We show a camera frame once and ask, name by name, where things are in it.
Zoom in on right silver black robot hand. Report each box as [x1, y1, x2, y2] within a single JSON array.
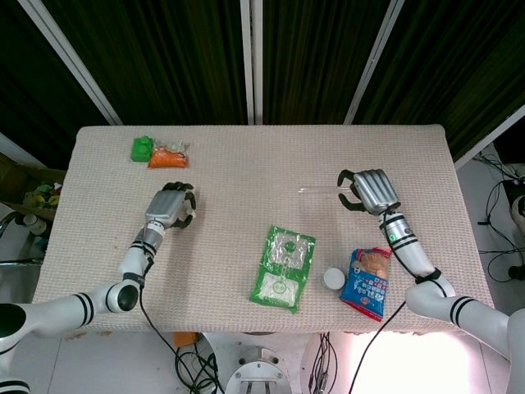
[[336, 167, 402, 217]]

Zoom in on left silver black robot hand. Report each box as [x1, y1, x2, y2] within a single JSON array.
[[144, 181, 199, 231]]

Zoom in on transparent test tube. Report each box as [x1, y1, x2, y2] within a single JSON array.
[[298, 184, 354, 196]]

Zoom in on orange granule bag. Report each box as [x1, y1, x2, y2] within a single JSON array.
[[147, 140, 193, 170]]

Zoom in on green toy block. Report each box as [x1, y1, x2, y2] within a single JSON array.
[[130, 135, 155, 163]]

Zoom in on pink waffle tablecloth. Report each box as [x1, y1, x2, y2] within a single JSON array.
[[31, 125, 495, 337]]

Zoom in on blue snack bag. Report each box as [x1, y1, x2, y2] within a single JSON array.
[[339, 246, 394, 323]]

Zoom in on small white round cap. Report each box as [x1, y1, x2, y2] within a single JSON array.
[[322, 267, 345, 291]]

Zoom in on cardboard box with toys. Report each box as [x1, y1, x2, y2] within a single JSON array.
[[0, 153, 66, 217]]

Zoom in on small white bottle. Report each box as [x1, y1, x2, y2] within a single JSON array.
[[22, 213, 47, 236]]

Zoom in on orange box under table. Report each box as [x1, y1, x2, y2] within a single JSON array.
[[172, 331, 199, 348]]

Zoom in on green plastic bag white granules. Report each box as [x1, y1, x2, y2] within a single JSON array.
[[249, 224, 317, 316]]

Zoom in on white robot torso base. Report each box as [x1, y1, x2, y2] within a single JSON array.
[[203, 331, 313, 394]]

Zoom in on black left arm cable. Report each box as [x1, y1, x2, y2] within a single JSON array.
[[137, 236, 194, 394]]

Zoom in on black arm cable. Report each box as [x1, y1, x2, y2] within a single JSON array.
[[347, 207, 445, 394], [137, 236, 194, 394]]

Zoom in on black floor cable bundle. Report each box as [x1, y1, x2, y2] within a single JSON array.
[[475, 150, 525, 282], [309, 332, 342, 394], [175, 332, 226, 394]]

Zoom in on white partition post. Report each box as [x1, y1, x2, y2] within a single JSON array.
[[343, 0, 406, 126], [17, 0, 124, 126], [452, 103, 525, 171], [239, 0, 264, 125]]

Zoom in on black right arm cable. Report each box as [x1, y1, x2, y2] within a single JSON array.
[[347, 207, 445, 394]]

